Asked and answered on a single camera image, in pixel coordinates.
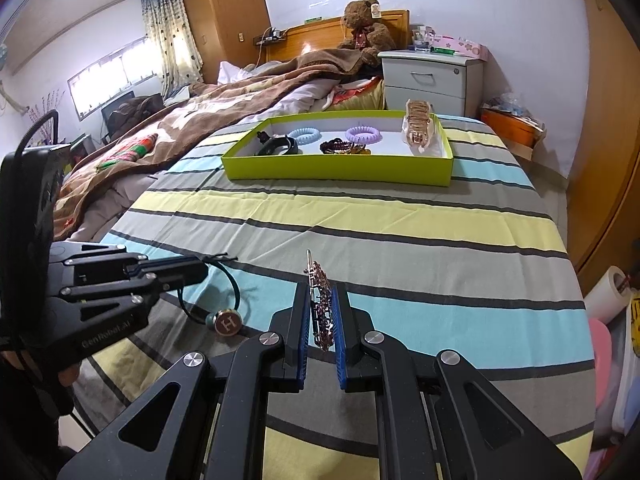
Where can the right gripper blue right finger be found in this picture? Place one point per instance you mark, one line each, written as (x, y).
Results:
(369, 361)

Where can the red green pillow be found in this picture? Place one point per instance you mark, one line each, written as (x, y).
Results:
(131, 152)

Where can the pink floral box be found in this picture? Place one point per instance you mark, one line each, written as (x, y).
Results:
(461, 46)

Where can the white bedside drawer cabinet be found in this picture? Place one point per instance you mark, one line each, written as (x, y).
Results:
(452, 84)

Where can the orange storage box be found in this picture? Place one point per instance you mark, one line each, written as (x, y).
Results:
(514, 125)

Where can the pink round stool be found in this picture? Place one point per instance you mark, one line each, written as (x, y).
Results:
(602, 350)

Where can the brown teddy bear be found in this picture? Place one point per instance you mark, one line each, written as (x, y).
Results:
(367, 34)

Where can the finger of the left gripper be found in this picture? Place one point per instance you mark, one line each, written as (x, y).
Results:
(69, 253)
(172, 273)

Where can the pink rhinestone hair clip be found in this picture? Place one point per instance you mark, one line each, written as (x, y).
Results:
(320, 297)

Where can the brown fleece blanket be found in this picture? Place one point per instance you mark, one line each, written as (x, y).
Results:
(179, 127)

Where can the black elastic with H charm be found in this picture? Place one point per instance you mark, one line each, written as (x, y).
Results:
(221, 313)

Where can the tall wooden wardrobe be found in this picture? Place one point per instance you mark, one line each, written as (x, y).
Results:
(224, 30)

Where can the white paper roll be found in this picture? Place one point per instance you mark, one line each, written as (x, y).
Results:
(609, 297)

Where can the dotted window curtain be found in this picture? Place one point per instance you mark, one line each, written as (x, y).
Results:
(176, 59)

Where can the large rose gold hair claw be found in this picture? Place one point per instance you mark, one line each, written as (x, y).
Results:
(417, 126)

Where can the black chair by window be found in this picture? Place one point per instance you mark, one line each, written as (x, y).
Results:
(127, 111)

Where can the black wristband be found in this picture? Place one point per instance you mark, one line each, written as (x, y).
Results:
(278, 146)

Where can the wooden headboard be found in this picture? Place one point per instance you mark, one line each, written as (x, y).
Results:
(327, 34)

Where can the lime green tray box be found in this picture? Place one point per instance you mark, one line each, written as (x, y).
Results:
(392, 159)

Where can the person's left hand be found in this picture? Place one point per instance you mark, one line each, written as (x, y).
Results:
(23, 361)

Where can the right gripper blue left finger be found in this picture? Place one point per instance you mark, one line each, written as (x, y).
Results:
(273, 361)

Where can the wooden closet door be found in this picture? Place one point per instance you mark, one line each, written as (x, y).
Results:
(603, 193)

